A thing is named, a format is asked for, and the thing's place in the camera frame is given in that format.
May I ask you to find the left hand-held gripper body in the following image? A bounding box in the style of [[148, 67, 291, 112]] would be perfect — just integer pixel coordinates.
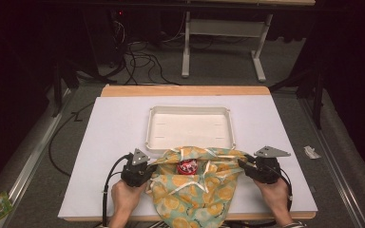
[[120, 147, 151, 188]]

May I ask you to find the crumpled white paper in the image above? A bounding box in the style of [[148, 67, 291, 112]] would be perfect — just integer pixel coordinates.
[[303, 145, 322, 160]]

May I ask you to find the thin black floor cable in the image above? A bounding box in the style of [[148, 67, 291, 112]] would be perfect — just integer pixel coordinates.
[[48, 101, 97, 178]]

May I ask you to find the black metal stand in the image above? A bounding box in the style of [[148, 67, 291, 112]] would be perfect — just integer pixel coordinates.
[[50, 58, 81, 118], [268, 65, 327, 131]]

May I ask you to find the person's left hand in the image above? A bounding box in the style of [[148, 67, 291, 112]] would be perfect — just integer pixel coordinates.
[[110, 180, 148, 219]]

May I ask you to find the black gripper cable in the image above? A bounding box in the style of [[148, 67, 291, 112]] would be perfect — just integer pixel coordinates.
[[227, 167, 294, 228], [101, 153, 131, 228]]

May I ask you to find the bundle of floor cables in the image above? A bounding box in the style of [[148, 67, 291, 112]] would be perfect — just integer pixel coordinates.
[[106, 10, 184, 86]]

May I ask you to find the white metal desk frame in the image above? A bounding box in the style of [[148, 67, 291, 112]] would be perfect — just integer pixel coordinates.
[[181, 0, 317, 84]]

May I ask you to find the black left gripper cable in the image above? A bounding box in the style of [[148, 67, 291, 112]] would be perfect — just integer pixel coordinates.
[[101, 153, 131, 228]]

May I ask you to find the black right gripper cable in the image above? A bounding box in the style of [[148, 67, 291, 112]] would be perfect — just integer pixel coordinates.
[[227, 167, 294, 228]]

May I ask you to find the yellow green patterned drawstring bag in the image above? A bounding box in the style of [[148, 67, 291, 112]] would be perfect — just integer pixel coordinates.
[[146, 145, 250, 228]]

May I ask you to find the white plastic tray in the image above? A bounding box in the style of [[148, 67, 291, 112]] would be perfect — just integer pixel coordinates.
[[144, 105, 237, 153]]

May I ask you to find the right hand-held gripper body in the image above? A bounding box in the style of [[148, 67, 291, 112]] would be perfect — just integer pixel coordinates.
[[252, 145, 292, 185]]

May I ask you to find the aluminium floor rail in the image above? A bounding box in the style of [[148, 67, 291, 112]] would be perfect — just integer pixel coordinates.
[[298, 94, 365, 228], [0, 88, 74, 228]]

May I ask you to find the white table board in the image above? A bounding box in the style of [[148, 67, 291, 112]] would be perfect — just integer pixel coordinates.
[[57, 94, 318, 220]]

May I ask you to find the person's right hand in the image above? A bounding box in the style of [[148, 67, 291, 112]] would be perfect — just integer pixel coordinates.
[[253, 177, 291, 219]]

